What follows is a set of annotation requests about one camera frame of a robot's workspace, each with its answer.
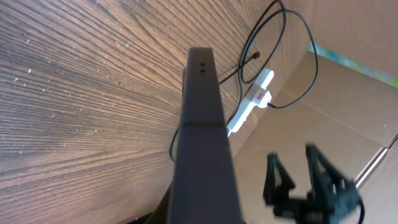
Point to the brown cardboard box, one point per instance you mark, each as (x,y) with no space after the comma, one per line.
(351,117)

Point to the Samsung Galaxy smartphone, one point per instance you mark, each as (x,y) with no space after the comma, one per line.
(204,186)

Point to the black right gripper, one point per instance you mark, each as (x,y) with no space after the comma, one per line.
(332,198)

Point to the white charger plug adapter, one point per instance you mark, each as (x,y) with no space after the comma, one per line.
(262,98)

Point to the white power strip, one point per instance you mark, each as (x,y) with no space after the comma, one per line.
(246,106)

